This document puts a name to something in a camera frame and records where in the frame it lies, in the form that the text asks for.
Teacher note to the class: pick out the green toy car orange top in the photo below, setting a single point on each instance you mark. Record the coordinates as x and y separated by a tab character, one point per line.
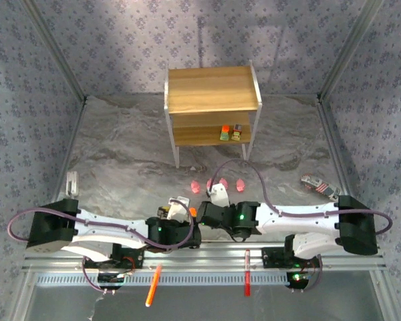
225	132
192	211

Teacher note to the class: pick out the toy car grey red top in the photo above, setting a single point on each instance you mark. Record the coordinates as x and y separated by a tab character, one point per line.
237	132

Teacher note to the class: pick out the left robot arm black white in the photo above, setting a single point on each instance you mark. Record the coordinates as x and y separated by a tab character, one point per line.
53	227

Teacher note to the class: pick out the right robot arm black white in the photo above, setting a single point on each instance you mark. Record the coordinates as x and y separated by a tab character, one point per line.
357	230

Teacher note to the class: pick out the pink toy pig dark specks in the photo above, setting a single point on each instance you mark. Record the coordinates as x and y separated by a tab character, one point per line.
196	187

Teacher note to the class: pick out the orange marker pen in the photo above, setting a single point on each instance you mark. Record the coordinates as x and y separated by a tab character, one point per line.
153	284

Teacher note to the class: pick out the red marker pen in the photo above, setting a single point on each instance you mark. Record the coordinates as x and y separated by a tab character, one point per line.
247	281

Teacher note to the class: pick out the stars and stripes patterned object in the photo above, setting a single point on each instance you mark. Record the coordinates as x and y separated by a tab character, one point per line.
321	185

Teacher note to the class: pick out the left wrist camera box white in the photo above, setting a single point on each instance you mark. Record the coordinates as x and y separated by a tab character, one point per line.
178	209

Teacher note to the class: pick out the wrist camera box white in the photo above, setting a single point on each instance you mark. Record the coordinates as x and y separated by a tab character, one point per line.
219	195
178	209

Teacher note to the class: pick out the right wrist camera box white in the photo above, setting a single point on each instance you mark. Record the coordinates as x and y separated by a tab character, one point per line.
219	195

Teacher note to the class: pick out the aluminium mounting rail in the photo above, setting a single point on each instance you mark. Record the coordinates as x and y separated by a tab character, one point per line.
204	259

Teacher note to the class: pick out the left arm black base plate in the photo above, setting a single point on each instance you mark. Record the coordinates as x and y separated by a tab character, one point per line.
137	257

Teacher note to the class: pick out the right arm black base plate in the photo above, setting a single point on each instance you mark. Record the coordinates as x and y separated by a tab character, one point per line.
270	257

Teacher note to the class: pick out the aluminium frame floor profile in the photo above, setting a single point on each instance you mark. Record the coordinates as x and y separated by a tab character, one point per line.
74	133
334	140

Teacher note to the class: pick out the wooden shelf white metal frame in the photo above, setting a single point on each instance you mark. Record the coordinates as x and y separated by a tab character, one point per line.
212	88

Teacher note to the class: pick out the aluminium frame post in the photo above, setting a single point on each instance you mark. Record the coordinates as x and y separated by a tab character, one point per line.
349	50
57	53

